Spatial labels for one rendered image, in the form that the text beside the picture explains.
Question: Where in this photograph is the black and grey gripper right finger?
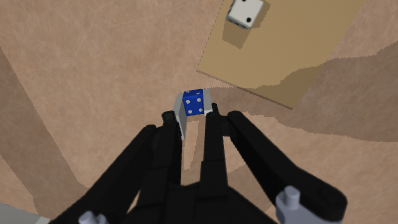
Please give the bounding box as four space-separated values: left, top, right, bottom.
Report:
195 89 348 224

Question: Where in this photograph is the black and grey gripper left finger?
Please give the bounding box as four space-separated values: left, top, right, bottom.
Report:
49 93 187 224

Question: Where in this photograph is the blue die with white pips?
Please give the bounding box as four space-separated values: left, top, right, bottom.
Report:
182 89 204 116

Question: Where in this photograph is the grey die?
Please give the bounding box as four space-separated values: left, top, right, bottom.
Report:
226 0 264 29

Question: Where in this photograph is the tan flat mat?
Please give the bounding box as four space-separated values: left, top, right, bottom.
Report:
197 0 366 109

